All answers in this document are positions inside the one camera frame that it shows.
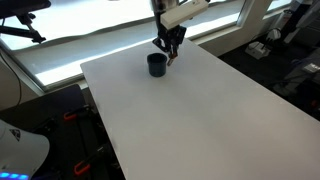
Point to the white floor device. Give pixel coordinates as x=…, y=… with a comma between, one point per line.
x=257, y=50

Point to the dark teal enamel mug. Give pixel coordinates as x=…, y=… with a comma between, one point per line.
x=156, y=68

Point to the grey window frame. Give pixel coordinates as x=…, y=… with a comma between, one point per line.
x=242, y=13

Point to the black stand pole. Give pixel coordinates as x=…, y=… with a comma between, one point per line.
x=296, y=20

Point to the red marker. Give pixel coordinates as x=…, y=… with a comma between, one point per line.
x=171, y=61

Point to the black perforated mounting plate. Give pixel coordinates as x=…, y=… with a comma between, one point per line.
x=66, y=143

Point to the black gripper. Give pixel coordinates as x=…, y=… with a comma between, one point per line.
x=168, y=33

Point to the white robot base blue light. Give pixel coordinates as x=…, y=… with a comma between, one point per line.
x=23, y=153

